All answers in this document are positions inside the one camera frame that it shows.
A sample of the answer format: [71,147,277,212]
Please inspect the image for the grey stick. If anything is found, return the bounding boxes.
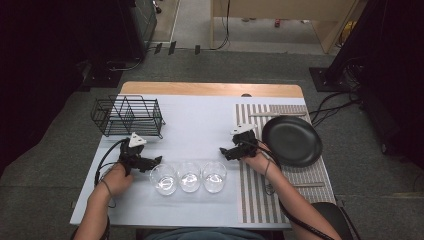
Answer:
[249,112,307,118]
[292,181,326,188]

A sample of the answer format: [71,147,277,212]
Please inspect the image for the black round plate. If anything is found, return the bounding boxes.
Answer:
[261,115,324,169]

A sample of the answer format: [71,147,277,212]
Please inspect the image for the black hanging cable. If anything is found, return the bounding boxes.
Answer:
[199,0,232,52]

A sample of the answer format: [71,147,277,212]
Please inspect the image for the person's right hand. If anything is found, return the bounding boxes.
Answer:
[240,141,278,174]

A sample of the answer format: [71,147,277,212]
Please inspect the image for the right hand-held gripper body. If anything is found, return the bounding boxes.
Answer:
[229,123,260,160]

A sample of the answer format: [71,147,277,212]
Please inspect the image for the dark curtain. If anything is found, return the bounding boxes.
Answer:
[328,0,424,168]
[0,0,148,178]

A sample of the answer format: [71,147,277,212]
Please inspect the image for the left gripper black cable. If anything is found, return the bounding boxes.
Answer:
[93,138,130,188]

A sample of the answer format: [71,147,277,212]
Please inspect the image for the pale table cover sheet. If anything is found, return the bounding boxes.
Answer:
[69,94,308,230]

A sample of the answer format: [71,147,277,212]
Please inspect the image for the person's teal shirt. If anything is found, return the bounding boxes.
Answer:
[143,227,268,240]

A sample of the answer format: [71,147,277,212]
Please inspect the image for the black floor cables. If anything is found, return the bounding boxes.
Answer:
[308,89,363,129]

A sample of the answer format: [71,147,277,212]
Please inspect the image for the black stand base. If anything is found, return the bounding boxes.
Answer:
[79,59,126,91]
[308,66,356,93]

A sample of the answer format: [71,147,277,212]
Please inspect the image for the thin wrist cord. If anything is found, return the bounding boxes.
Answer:
[99,178,118,209]
[263,159,277,197]

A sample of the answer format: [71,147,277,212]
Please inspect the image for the black chair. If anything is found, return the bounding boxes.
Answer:
[311,201,363,240]

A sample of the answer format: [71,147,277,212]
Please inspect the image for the yellow object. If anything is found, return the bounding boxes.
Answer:
[338,20,358,47]

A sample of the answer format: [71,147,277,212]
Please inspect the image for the person's left hand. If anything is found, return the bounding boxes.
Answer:
[96,162,135,198]

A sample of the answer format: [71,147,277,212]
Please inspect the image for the clear drinking glass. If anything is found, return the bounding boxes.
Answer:
[176,161,203,194]
[201,161,228,194]
[149,163,178,197]

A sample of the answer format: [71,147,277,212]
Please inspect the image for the dark grey cabinet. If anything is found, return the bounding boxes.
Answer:
[129,0,158,54]

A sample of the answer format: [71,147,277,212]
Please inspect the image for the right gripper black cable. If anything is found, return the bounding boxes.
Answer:
[239,139,336,240]

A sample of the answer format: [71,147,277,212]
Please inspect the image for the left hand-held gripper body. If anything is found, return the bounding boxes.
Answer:
[118,132,155,177]

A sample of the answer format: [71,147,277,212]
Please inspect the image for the black wire rack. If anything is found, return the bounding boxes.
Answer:
[90,94,167,140]

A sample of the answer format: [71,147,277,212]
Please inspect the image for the grey floor cable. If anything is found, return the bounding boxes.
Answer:
[106,56,148,73]

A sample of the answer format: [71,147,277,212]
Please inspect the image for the striped grey placemat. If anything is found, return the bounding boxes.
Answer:
[235,103,337,225]

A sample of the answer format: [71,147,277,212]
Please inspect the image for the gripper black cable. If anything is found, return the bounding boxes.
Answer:
[239,139,336,240]
[93,138,130,188]

